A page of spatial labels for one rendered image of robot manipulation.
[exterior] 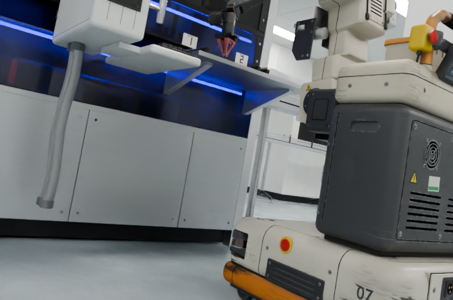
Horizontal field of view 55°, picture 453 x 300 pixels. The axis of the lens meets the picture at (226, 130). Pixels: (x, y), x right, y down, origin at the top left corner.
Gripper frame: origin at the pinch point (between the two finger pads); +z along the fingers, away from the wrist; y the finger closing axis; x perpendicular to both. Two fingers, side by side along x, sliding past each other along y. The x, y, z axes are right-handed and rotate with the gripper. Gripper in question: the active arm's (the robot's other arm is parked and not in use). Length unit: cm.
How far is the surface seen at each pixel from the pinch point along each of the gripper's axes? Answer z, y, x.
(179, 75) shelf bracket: 14.1, 13.0, 14.4
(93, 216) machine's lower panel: 82, 36, 32
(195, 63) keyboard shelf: 19, -23, 44
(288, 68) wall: -187, 320, -606
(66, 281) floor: 97, -5, 69
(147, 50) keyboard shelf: 19, -15, 60
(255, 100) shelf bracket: 14.2, 3.1, -34.7
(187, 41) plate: -6.9, 22.1, 3.6
